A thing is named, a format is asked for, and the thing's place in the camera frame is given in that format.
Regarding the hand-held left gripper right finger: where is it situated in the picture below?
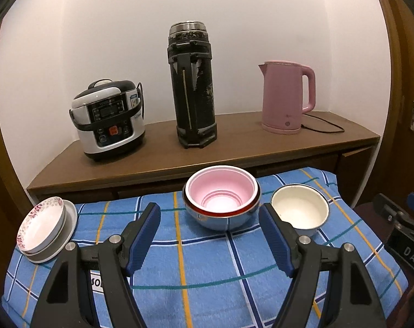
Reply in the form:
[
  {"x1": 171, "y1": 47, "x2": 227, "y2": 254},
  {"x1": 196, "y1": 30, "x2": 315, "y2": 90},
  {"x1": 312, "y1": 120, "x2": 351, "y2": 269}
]
[{"x1": 259, "y1": 203, "x2": 388, "y2": 328}]

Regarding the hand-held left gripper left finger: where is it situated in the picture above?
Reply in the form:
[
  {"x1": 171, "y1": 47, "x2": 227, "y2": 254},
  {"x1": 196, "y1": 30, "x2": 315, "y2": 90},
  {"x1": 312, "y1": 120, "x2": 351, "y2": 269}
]
[{"x1": 29, "y1": 202, "x2": 162, "y2": 328}]

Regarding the white enamel bowl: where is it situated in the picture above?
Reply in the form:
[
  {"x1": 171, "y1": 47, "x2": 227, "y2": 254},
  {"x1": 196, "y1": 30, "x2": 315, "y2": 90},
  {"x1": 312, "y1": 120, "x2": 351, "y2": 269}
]
[{"x1": 270, "y1": 184, "x2": 330, "y2": 237}]

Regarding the stainless steel bowl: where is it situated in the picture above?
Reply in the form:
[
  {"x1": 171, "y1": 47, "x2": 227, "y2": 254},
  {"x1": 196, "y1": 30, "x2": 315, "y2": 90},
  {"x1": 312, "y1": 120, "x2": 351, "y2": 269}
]
[{"x1": 182, "y1": 178, "x2": 261, "y2": 232}]

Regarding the red and pink bowl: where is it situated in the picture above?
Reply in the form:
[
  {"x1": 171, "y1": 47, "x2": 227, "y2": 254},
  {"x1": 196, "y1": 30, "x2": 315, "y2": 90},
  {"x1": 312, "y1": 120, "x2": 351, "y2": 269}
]
[{"x1": 186, "y1": 166, "x2": 257, "y2": 217}]

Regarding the grey round plate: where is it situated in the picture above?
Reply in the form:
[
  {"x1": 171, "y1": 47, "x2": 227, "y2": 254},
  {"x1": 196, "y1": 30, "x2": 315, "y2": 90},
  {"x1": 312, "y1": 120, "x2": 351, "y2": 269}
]
[{"x1": 25, "y1": 200, "x2": 78, "y2": 264}]

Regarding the white plate with red flowers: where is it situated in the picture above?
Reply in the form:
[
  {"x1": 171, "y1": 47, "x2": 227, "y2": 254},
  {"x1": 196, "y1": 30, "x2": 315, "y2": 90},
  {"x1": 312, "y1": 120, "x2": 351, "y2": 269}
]
[{"x1": 20, "y1": 208, "x2": 69, "y2": 257}]

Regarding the white bowl with purple floral rim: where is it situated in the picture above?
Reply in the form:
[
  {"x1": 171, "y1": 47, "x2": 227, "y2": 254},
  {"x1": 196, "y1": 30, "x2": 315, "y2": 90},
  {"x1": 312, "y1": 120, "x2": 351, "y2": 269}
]
[{"x1": 16, "y1": 196, "x2": 66, "y2": 251}]

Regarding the blue checked cloth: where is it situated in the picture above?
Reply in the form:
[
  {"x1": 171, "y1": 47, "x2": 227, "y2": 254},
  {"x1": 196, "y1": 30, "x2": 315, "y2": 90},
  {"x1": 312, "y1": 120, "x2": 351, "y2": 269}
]
[{"x1": 2, "y1": 167, "x2": 409, "y2": 328}]

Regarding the brown wooden cabinet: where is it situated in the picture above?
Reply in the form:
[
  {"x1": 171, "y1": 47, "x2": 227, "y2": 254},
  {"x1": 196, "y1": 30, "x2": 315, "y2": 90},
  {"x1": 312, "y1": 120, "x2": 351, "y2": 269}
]
[{"x1": 26, "y1": 111, "x2": 380, "y2": 202}]

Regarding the white and black rice cooker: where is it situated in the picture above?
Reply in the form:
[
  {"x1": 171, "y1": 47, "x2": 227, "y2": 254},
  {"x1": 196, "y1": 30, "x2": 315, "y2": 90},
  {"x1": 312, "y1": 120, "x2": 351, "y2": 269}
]
[{"x1": 69, "y1": 79, "x2": 146, "y2": 162}]

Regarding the black thermos flask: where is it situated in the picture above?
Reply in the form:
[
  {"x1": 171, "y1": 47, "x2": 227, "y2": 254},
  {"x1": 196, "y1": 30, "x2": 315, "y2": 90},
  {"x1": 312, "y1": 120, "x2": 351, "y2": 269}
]
[{"x1": 167, "y1": 21, "x2": 218, "y2": 149}]

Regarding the pink electric kettle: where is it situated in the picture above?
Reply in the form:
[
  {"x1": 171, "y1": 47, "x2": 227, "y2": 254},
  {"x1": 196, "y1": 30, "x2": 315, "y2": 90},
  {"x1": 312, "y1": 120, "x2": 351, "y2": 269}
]
[{"x1": 258, "y1": 60, "x2": 316, "y2": 134}]

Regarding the wooden door frame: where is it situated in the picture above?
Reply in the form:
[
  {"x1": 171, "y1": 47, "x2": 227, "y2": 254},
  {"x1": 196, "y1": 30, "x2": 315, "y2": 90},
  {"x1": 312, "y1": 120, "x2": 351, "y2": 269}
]
[
  {"x1": 372, "y1": 0, "x2": 405, "y2": 209},
  {"x1": 0, "y1": 24, "x2": 31, "y2": 219}
]

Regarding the black kettle cable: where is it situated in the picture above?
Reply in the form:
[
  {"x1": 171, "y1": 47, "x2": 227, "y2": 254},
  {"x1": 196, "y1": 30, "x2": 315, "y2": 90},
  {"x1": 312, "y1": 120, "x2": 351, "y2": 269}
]
[{"x1": 301, "y1": 113, "x2": 345, "y2": 134}]

